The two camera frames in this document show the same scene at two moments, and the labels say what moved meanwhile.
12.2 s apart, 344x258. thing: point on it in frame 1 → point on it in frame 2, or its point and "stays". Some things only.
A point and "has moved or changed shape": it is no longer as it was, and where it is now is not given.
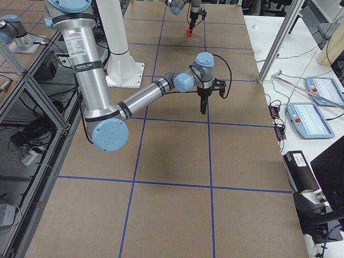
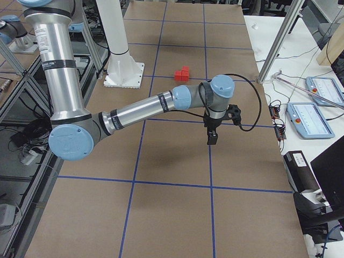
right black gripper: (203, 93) → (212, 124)
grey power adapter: (7, 214) stays
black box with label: (299, 172) stays
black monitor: (328, 169) stays
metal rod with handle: (274, 76) stays
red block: (188, 33) has moved or changed shape
